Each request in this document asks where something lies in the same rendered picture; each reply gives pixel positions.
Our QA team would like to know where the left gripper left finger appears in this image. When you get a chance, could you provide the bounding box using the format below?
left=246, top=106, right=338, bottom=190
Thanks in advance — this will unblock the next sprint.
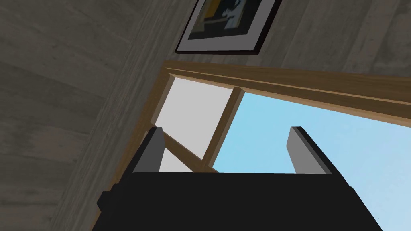
left=132, top=126, right=166, bottom=174

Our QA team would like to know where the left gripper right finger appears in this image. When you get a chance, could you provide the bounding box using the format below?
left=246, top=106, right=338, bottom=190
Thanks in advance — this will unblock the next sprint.
left=286, top=126, right=343, bottom=175

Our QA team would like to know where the wooden framed window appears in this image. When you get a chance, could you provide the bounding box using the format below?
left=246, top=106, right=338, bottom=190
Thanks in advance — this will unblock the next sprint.
left=88, top=59, right=411, bottom=231

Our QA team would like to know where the black framed picture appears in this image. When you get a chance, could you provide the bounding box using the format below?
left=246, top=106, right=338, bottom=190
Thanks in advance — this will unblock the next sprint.
left=174, top=0, right=283, bottom=56

